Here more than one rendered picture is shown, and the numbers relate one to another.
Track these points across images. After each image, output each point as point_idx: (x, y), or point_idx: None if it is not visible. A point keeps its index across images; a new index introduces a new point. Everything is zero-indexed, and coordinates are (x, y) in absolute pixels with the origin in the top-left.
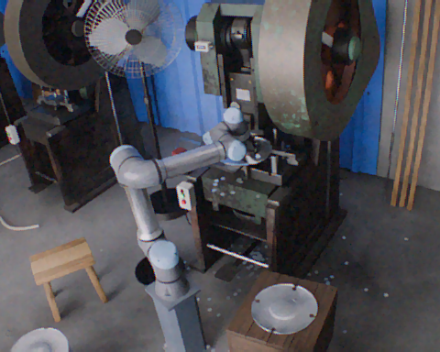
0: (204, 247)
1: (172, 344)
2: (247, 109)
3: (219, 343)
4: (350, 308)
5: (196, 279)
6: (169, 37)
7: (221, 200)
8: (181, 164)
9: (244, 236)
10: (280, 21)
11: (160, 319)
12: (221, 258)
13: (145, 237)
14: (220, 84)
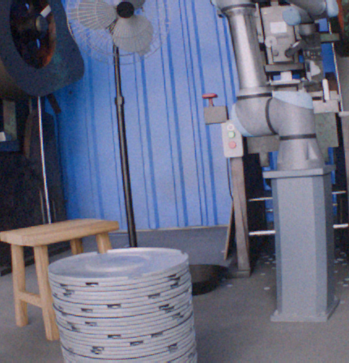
0: (248, 232)
1: (306, 279)
2: (285, 41)
3: (342, 297)
4: None
5: (244, 281)
6: (159, 19)
7: (274, 144)
8: None
9: (265, 255)
10: None
11: (287, 233)
12: (257, 267)
13: (258, 90)
14: (254, 17)
